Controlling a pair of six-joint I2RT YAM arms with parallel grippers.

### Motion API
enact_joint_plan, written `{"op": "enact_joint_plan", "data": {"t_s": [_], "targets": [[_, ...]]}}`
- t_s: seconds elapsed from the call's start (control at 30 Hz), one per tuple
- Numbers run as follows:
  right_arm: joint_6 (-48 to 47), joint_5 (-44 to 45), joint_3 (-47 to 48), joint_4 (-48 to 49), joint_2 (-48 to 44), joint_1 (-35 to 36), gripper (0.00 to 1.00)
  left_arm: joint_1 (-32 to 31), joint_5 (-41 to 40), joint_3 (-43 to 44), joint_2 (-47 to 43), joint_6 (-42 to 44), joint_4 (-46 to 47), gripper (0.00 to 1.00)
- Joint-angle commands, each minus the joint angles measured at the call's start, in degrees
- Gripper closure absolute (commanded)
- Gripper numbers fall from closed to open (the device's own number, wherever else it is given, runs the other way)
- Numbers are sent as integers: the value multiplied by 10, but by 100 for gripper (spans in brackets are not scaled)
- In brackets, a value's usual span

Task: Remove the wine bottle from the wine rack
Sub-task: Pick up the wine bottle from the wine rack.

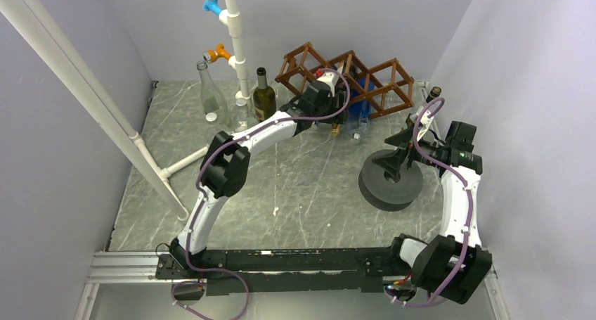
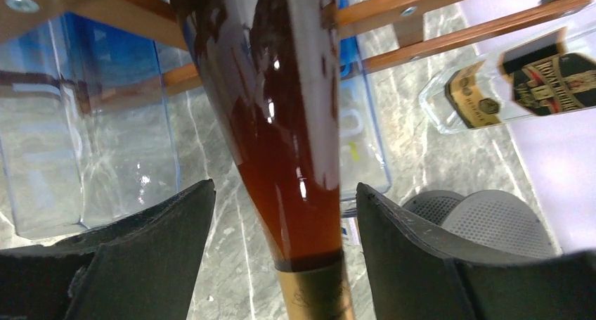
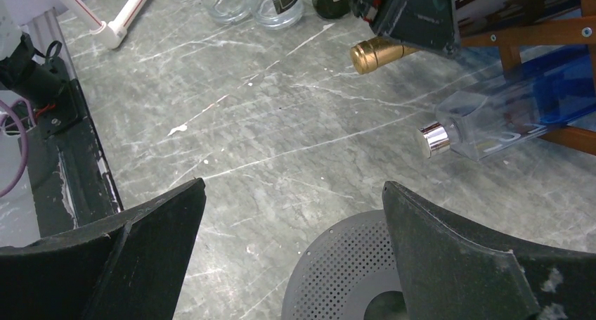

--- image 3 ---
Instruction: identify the dark grey foam spool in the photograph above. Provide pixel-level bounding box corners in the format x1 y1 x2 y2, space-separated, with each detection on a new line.
281 210 409 319

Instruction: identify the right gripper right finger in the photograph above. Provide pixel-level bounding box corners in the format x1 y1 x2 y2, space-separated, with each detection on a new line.
382 181 595 319

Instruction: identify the clear bottle chrome cap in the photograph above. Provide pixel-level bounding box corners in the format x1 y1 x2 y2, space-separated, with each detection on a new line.
416 46 595 161

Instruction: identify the white pvc pipe stand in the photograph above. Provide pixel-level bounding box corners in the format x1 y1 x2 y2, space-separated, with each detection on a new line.
59 0 149 50

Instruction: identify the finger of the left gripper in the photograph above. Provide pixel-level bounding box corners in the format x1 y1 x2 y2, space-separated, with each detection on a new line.
349 0 461 57

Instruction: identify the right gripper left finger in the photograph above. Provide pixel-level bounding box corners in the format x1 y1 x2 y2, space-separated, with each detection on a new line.
1 179 207 319

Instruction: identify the brown wooden wine rack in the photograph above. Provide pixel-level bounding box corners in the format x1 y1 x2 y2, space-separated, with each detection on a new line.
461 0 595 155

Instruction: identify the large clear bottle white stopper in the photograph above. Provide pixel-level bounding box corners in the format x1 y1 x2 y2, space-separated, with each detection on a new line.
252 0 304 30

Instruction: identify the brown bottle gold foil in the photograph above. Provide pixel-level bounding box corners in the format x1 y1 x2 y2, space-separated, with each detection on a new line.
349 37 417 75

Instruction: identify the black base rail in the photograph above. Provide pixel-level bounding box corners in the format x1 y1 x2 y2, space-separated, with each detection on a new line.
27 58 123 238

